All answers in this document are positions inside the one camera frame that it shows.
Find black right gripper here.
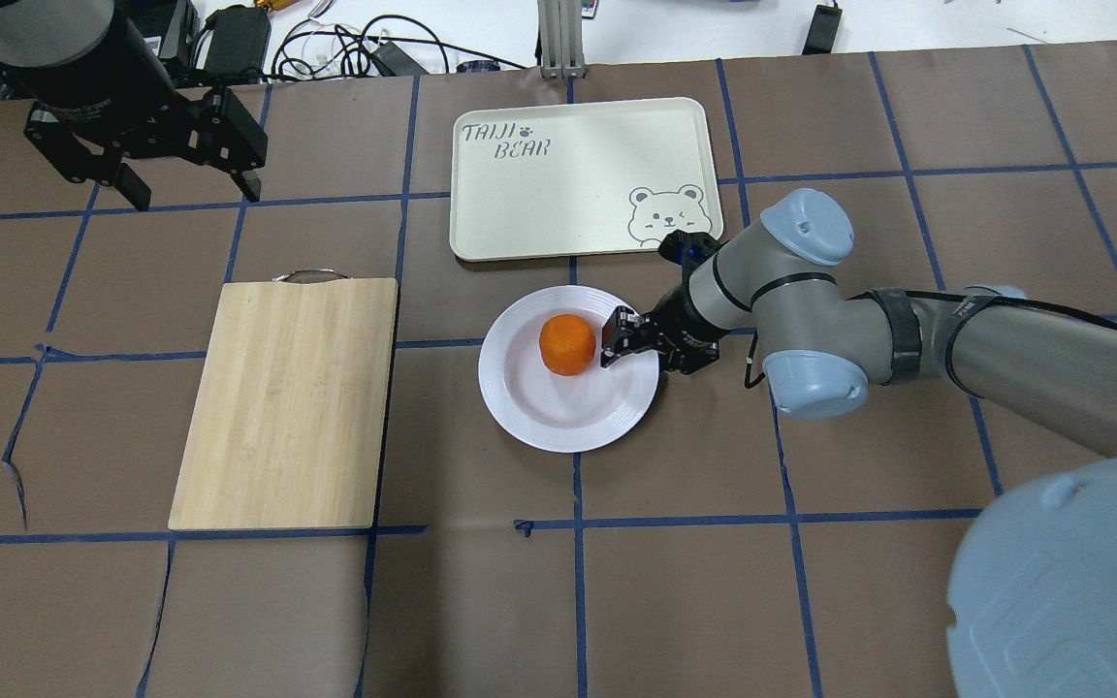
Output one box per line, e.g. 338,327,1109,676
601,283,722,375

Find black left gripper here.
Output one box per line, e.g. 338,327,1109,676
0,28,268,211

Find orange fruit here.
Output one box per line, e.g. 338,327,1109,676
540,313,596,377

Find white round plate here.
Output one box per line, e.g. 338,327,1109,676
477,284,660,455

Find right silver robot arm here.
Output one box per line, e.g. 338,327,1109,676
601,187,1117,697

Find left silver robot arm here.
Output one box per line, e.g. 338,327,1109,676
0,1,268,211

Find cream bear tray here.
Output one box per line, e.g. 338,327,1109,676
449,97,725,264

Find black power brick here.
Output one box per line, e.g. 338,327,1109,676
201,4,271,84

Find wooden cutting board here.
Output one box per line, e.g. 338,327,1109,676
168,278,399,530

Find black power adapter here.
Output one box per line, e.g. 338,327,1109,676
801,1,843,54

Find aluminium frame post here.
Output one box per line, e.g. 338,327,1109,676
537,0,588,80

